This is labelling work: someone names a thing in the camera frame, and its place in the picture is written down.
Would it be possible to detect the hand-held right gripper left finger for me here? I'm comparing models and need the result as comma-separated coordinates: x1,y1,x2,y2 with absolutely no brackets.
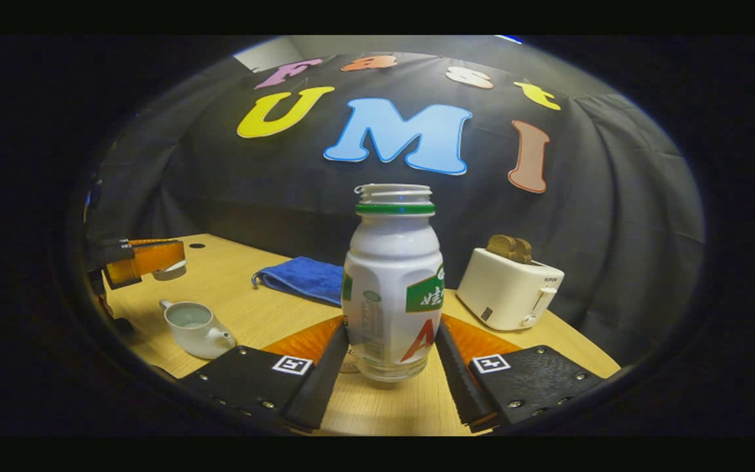
178,321,350,433

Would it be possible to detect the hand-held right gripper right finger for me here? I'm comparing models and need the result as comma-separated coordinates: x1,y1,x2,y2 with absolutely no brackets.
435,321,604,433

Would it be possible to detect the white blue-patterned teacup lid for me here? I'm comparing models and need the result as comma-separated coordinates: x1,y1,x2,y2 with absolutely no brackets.
152,260,188,281

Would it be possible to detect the white ceramic teacup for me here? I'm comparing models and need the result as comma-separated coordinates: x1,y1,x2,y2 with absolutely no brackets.
159,300,237,360

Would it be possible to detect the white plastic water bottle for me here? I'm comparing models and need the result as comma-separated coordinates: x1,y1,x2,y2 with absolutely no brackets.
341,184,445,383

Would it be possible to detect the white toaster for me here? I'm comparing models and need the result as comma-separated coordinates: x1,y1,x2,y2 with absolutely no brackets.
456,247,565,332

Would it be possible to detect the blue folded towel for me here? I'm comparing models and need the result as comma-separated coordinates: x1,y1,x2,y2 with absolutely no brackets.
251,256,344,307

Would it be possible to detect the black backdrop cloth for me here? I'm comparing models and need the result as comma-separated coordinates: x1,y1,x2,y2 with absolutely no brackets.
83,52,706,368

